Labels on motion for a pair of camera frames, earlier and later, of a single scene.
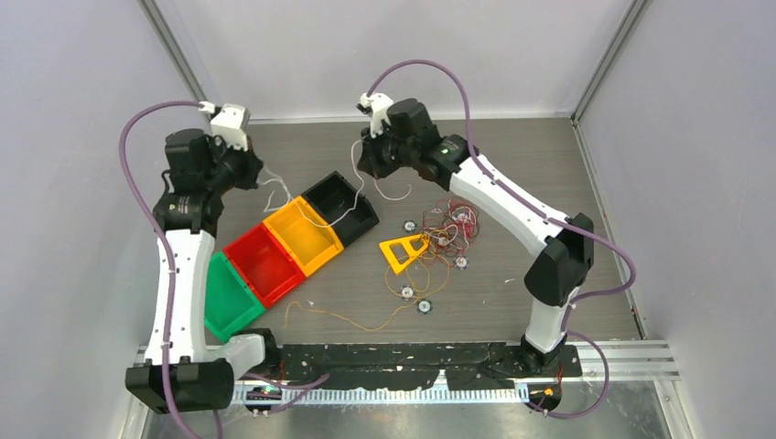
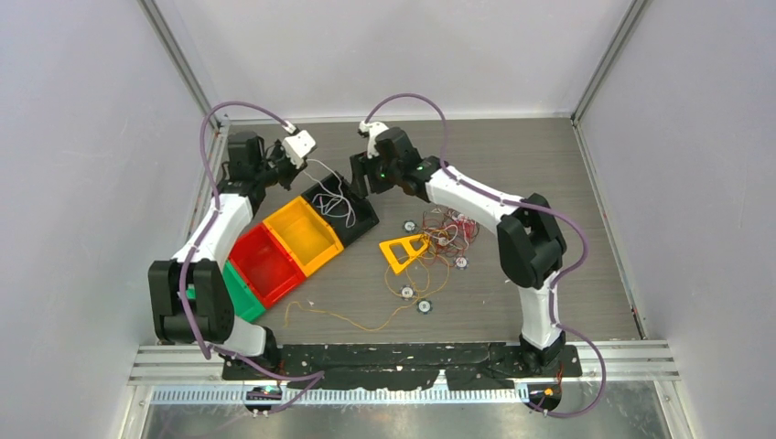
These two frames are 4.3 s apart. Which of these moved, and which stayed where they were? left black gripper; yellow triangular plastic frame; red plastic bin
Moved: left black gripper
Stayed: yellow triangular plastic frame; red plastic bin
